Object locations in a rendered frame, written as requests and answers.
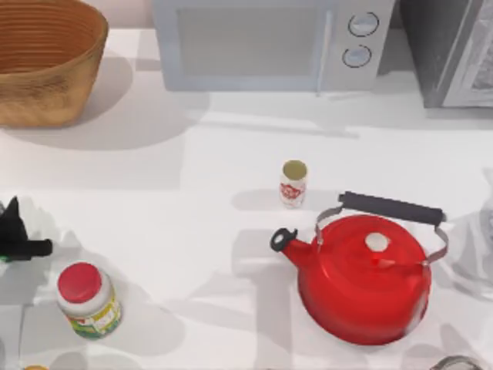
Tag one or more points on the red and white can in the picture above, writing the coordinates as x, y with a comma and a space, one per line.
293, 189

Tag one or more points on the pale microwave oven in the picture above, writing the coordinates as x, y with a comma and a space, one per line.
269, 46

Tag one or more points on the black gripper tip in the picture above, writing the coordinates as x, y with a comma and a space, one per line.
17, 239

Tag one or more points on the woven wooden basket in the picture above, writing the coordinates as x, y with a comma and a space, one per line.
46, 69

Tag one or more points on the grey cabinet with dark inside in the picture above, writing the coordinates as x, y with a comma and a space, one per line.
443, 54

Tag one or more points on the grey metal rim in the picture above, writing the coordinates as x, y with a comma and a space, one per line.
456, 363

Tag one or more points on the yellow-topped object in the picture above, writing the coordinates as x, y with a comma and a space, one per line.
36, 368

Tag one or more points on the red-lidded white jar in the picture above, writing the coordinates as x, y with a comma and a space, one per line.
89, 302

